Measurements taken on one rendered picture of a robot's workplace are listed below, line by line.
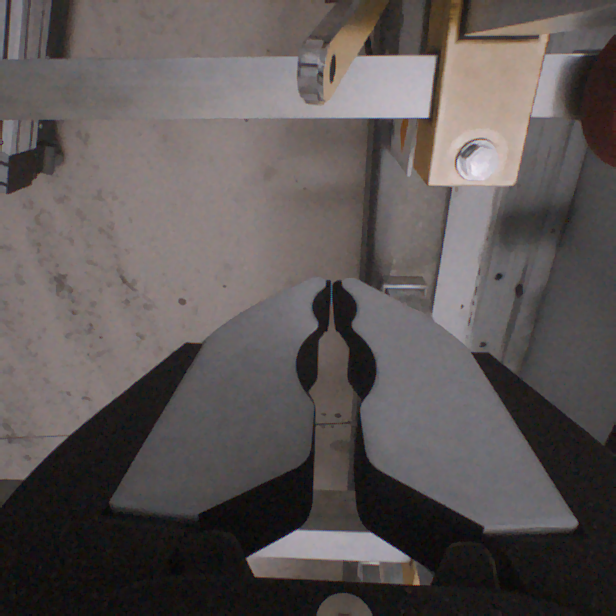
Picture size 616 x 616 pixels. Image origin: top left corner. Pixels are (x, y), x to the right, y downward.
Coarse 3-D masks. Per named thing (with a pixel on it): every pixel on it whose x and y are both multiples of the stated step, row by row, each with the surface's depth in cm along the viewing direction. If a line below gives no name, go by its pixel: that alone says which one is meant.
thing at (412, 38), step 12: (408, 0) 31; (420, 0) 27; (408, 12) 31; (420, 12) 27; (408, 24) 31; (420, 24) 27; (408, 36) 31; (420, 36) 27; (408, 48) 31; (420, 48) 27; (396, 120) 36; (396, 132) 36; (408, 132) 30; (396, 144) 36; (408, 144) 30; (396, 156) 36; (408, 156) 30; (408, 168) 31
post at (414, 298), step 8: (392, 288) 44; (400, 288) 44; (408, 288) 44; (392, 296) 43; (400, 296) 43; (408, 296) 43; (416, 296) 43; (408, 304) 42; (416, 304) 42; (424, 304) 41; (424, 312) 40
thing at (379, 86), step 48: (0, 96) 24; (48, 96) 24; (96, 96) 24; (144, 96) 24; (192, 96) 23; (240, 96) 23; (288, 96) 23; (336, 96) 23; (384, 96) 23; (432, 96) 23; (576, 96) 23
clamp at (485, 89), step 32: (448, 0) 20; (448, 32) 21; (448, 64) 21; (480, 64) 21; (512, 64) 21; (448, 96) 22; (480, 96) 22; (512, 96) 22; (448, 128) 23; (480, 128) 23; (512, 128) 23; (416, 160) 27; (448, 160) 24; (512, 160) 23
